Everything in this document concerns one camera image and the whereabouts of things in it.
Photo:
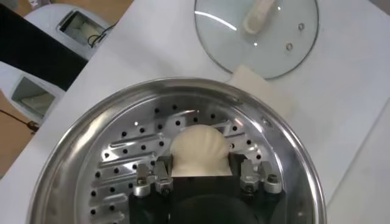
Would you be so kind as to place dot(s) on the cream pleated steamed baozi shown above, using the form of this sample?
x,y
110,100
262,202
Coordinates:
x,y
199,149

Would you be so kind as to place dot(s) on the black robot torso panel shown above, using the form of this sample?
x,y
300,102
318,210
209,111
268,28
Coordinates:
x,y
36,51

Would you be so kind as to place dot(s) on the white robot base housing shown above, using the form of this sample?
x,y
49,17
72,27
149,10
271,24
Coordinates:
x,y
45,18
9,79

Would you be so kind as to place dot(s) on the stainless steel steamer pot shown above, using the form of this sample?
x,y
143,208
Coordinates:
x,y
91,137

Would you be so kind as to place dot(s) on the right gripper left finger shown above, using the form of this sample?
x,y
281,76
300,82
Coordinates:
x,y
161,179

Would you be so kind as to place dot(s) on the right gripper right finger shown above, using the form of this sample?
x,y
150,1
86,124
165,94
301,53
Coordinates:
x,y
248,179

